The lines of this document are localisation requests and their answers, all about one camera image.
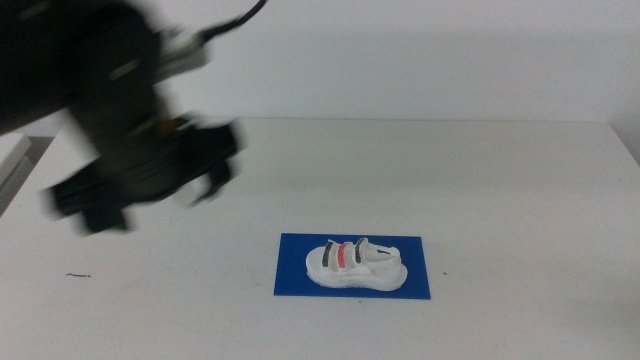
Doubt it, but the white strappy sandal shoe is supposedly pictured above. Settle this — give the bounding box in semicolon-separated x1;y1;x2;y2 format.
304;237;409;293

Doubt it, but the black camera cable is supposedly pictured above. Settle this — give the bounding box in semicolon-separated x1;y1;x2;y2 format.
199;0;269;44

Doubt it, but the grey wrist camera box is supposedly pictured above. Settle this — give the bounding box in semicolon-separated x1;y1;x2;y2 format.
153;28;210;82

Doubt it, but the blue rectangular mat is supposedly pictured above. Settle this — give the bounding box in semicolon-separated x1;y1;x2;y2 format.
273;232;432;301

